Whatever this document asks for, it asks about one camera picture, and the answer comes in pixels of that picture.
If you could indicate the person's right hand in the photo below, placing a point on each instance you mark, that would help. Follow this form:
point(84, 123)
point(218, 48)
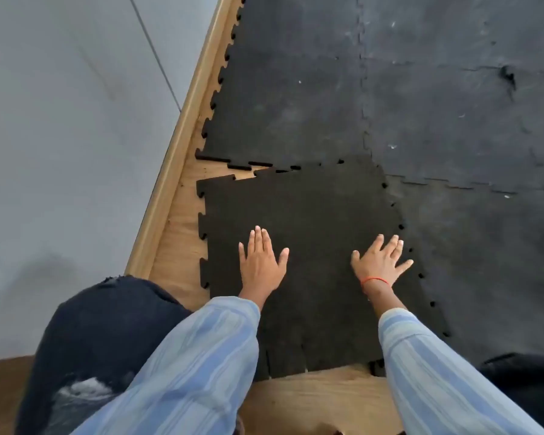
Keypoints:
point(378, 266)

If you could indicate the person's left hand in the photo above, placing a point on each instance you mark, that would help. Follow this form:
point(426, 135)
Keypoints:
point(259, 271)

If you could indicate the person's right middle finger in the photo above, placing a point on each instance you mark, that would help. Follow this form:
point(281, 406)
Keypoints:
point(390, 245)

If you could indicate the person's left middle finger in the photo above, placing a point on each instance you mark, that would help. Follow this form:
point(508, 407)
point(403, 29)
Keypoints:
point(258, 240)

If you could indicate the person's left little finger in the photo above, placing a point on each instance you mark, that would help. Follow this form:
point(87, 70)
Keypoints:
point(242, 252)

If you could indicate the person's left thumb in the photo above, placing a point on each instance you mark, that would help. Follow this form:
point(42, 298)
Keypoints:
point(283, 258)

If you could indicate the person's right little finger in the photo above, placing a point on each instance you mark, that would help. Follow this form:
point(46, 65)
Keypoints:
point(404, 266)

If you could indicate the person's right thumb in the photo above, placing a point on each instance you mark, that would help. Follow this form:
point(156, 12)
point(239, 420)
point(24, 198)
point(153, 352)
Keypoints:
point(356, 258)

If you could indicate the person's left forearm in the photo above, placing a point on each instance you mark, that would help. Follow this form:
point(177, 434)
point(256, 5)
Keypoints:
point(195, 366)

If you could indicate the person's right forearm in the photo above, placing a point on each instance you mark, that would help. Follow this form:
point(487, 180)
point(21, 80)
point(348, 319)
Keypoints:
point(435, 380)

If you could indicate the black laid interlocking mat tile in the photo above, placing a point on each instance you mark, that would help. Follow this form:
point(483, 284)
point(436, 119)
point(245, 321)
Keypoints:
point(290, 86)
point(489, 267)
point(458, 86)

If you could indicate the wooden baseboard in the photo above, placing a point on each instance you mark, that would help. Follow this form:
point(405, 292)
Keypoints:
point(181, 140)

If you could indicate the person's left leg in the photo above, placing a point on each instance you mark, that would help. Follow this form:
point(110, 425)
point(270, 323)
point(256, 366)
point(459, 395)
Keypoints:
point(99, 330)

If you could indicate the person's leg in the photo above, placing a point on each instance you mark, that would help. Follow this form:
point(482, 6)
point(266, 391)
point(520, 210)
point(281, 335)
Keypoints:
point(99, 330)
point(530, 385)

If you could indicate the person's right leg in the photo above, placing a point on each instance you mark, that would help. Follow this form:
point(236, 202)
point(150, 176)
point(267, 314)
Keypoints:
point(530, 385)

